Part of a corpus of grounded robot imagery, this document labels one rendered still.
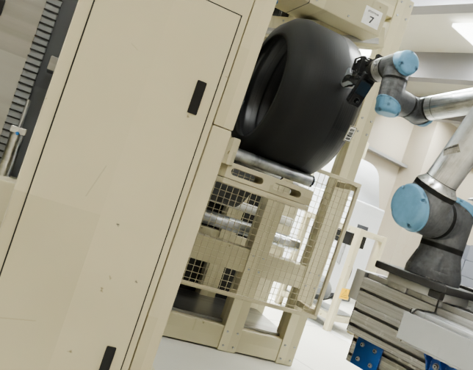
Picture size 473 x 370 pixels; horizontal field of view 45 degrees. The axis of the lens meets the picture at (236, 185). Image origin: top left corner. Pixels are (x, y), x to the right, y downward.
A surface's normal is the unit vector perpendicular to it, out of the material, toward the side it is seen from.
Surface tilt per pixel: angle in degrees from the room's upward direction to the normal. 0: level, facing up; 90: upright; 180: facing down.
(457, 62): 90
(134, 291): 90
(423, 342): 90
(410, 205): 97
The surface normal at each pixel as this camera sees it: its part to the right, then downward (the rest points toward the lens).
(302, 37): -0.26, -0.60
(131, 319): 0.33, 0.11
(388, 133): 0.61, 0.20
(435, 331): -0.73, -0.25
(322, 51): 0.44, -0.37
